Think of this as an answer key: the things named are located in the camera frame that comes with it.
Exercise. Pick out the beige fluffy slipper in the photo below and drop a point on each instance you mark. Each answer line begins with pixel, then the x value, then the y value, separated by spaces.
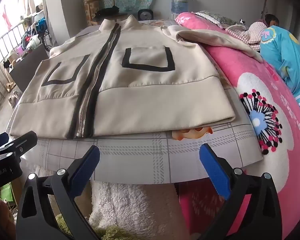
pixel 10 87

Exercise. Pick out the metal railing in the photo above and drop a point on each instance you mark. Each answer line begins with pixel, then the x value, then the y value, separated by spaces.
pixel 0 55

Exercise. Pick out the pile of colourful clutter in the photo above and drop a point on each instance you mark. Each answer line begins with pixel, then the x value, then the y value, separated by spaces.
pixel 31 37

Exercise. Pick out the white fluffy slipper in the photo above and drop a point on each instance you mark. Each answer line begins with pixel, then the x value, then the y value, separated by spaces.
pixel 13 102
pixel 17 94

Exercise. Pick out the grey lace-trimmed pillow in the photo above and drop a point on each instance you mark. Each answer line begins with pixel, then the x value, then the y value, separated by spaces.
pixel 215 17

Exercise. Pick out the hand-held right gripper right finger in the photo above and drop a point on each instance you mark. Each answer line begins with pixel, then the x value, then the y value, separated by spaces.
pixel 215 171

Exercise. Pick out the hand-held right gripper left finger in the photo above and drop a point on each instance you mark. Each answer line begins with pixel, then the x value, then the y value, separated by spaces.
pixel 86 170

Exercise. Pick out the hanging beige garment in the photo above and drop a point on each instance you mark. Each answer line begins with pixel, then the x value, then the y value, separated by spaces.
pixel 27 1

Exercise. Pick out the pink floral fleece blanket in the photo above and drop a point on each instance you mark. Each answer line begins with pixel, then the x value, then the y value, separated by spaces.
pixel 240 80

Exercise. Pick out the white fluffy blanket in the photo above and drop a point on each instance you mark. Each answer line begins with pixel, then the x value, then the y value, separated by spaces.
pixel 130 205

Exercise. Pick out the wooden chair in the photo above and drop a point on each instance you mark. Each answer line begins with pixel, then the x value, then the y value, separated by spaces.
pixel 92 7

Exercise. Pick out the black table fan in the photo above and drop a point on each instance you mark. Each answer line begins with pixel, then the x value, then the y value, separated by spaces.
pixel 145 15

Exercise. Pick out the dark grey board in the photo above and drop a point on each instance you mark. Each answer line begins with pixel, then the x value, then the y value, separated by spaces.
pixel 27 65

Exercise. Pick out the pink checked cloth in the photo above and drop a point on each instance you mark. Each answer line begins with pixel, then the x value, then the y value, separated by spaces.
pixel 250 33

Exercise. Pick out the black clothes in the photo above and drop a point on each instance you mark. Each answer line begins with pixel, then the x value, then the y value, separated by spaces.
pixel 108 10

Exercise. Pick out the blue printed fleece blanket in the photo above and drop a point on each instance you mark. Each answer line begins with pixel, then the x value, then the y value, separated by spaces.
pixel 285 52

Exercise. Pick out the blue water bottle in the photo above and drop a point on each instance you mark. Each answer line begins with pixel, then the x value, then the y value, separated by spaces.
pixel 180 1

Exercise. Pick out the grey plaid floral bed sheet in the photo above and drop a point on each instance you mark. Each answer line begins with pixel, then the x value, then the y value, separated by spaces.
pixel 140 155

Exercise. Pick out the green fluffy cloth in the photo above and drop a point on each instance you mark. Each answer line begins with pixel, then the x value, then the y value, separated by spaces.
pixel 107 233

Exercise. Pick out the beige zip jacket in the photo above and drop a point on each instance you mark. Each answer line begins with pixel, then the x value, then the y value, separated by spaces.
pixel 145 87

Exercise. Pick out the green box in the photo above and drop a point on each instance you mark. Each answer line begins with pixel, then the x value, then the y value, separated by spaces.
pixel 7 192

